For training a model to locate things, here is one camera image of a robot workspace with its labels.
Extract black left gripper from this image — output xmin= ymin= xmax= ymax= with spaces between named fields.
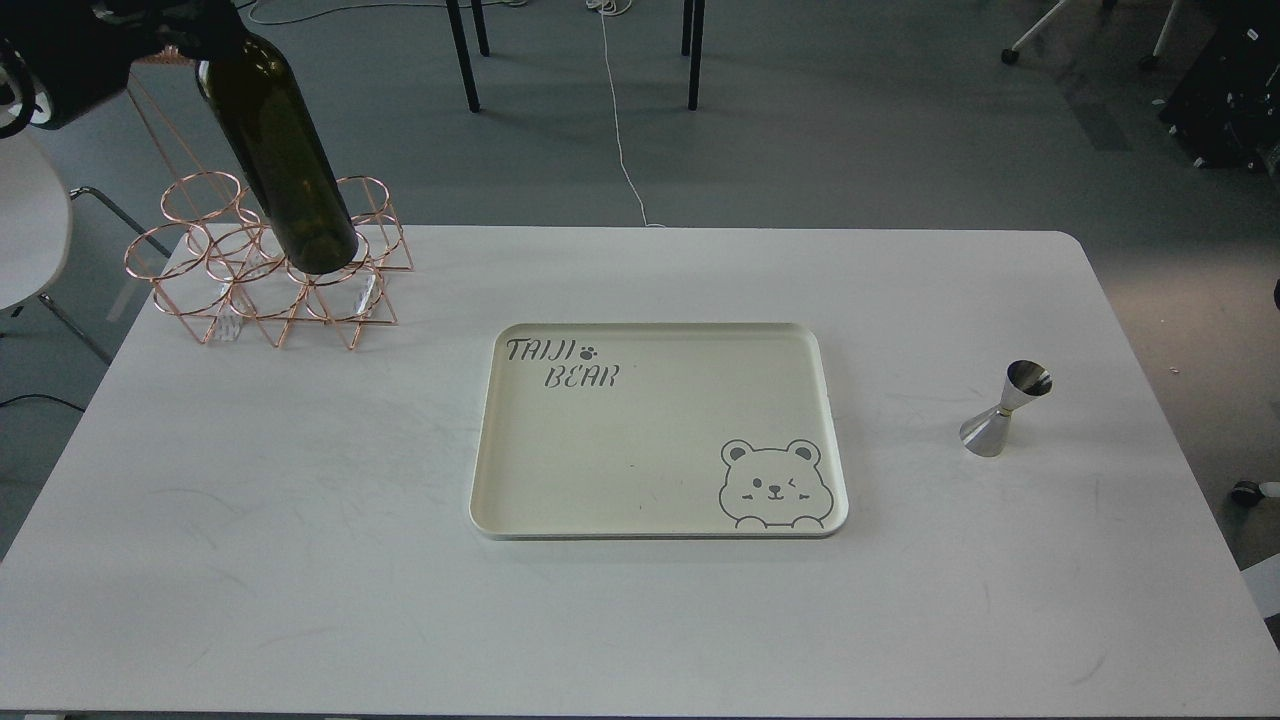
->
xmin=1 ymin=1 xmax=246 ymax=131

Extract dark green wine bottle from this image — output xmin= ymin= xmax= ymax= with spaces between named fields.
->
xmin=196 ymin=29 xmax=358 ymax=275

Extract steel double jigger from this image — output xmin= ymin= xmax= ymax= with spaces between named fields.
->
xmin=959 ymin=359 xmax=1053 ymax=457

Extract white chair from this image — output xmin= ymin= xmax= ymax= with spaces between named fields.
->
xmin=1 ymin=132 xmax=145 ymax=365

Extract black table legs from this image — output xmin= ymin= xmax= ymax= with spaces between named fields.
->
xmin=444 ymin=0 xmax=707 ymax=114

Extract cream bear serving tray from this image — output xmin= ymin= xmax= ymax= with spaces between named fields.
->
xmin=470 ymin=323 xmax=850 ymax=539

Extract office chair base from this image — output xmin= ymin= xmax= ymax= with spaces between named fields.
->
xmin=1000 ymin=0 xmax=1181 ymax=69

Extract black equipment case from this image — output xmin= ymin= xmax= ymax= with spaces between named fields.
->
xmin=1158 ymin=1 xmax=1279 ymax=172

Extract copper wire bottle rack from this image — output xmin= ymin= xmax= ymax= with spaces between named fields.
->
xmin=123 ymin=45 xmax=415 ymax=352

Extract white floor cable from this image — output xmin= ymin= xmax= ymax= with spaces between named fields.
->
xmin=585 ymin=0 xmax=669 ymax=229

